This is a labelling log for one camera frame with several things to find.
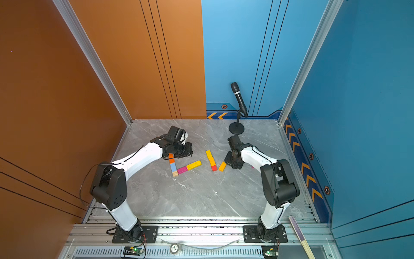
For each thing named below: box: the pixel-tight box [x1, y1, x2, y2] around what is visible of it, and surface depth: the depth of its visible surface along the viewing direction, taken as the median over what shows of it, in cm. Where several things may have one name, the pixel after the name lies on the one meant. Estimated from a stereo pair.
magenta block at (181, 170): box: [176, 165, 189, 175], surface depth 96 cm
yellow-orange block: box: [218, 161, 227, 173], surface depth 97 cm
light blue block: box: [169, 162, 177, 173], surface depth 96 cm
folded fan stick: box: [287, 215, 316, 259], surface depth 72 cm
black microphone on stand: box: [228, 82, 248, 135], surface depth 102 cm
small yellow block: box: [205, 150, 217, 167], surface depth 101 cm
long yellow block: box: [185, 160, 203, 172], surface depth 98 cm
